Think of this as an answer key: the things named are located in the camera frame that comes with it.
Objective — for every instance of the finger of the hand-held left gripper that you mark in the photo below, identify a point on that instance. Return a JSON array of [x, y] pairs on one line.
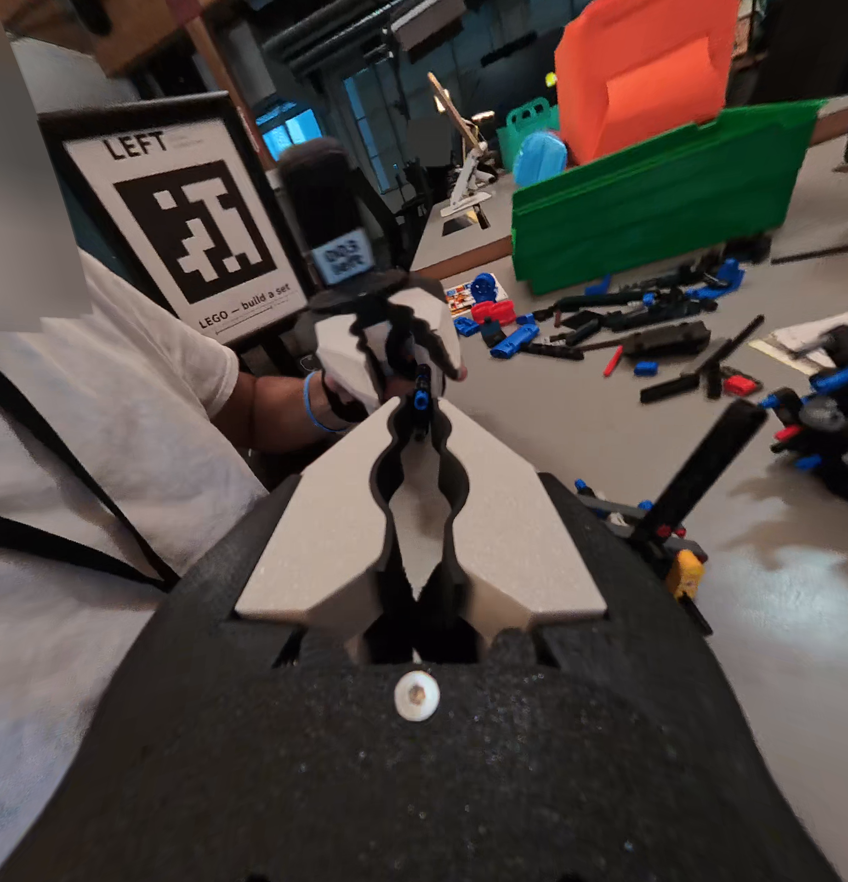
[[341, 351], [434, 317]]

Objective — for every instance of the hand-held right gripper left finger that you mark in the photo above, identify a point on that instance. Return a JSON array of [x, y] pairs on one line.
[[313, 544]]

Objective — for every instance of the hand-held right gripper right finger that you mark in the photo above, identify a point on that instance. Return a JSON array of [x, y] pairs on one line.
[[520, 544]]

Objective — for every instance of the small black-blue lego pin assembly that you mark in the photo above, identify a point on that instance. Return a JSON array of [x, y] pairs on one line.
[[421, 399]]

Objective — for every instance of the lego frame sub-assembly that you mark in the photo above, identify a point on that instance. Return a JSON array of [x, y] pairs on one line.
[[706, 461]]

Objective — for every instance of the lego instruction booklet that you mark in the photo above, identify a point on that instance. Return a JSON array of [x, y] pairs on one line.
[[796, 341]]

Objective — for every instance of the person's left forearm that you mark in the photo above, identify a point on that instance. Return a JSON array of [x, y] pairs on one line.
[[272, 413]]

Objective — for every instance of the small white robot arm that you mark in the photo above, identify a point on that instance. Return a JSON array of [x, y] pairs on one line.
[[468, 172]]

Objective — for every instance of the lego sticker sheet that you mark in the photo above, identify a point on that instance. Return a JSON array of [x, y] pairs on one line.
[[458, 296]]

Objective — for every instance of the red lego axle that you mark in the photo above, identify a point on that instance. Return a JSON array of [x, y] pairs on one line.
[[612, 362]]

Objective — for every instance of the scatter of large lego parts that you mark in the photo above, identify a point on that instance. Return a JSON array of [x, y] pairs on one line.
[[672, 337]]

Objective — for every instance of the lego chassis with grey motor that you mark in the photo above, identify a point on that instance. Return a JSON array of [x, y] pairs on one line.
[[830, 420]]

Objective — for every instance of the long black lego axle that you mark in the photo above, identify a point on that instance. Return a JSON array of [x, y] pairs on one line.
[[817, 253]]

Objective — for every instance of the blue wristband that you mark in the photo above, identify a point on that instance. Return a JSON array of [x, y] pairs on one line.
[[308, 403]]

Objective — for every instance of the neighbouring grey table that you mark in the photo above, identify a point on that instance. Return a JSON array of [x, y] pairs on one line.
[[465, 248]]

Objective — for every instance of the framed black marker sign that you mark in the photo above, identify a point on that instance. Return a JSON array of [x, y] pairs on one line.
[[189, 227]]

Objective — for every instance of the light blue bag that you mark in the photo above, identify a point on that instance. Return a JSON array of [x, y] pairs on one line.
[[541, 158]]

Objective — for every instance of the green tote bag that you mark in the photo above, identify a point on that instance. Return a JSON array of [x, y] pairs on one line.
[[527, 120]]

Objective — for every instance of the green plastic bin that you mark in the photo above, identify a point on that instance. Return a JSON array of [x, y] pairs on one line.
[[637, 207]]

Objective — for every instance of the person's white shirt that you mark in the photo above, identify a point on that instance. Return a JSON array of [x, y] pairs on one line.
[[86, 413]]

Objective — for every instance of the orange plastic bin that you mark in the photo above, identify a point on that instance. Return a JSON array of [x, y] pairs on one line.
[[637, 89]]

